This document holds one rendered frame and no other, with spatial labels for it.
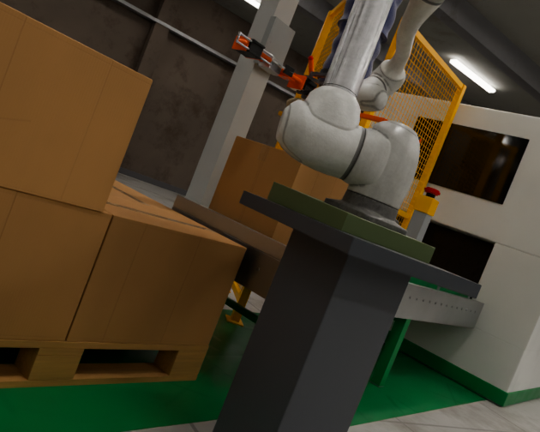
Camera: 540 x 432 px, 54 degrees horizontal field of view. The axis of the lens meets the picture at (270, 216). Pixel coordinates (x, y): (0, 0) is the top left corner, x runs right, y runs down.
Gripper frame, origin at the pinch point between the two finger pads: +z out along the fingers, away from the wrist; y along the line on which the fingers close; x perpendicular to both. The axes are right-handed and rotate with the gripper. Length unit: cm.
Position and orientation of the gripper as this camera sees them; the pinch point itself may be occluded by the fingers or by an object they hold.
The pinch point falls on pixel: (299, 84)
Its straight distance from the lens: 226.3
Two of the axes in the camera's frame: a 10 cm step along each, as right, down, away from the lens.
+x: 6.0, 2.0, 7.7
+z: -7.1, -3.1, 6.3
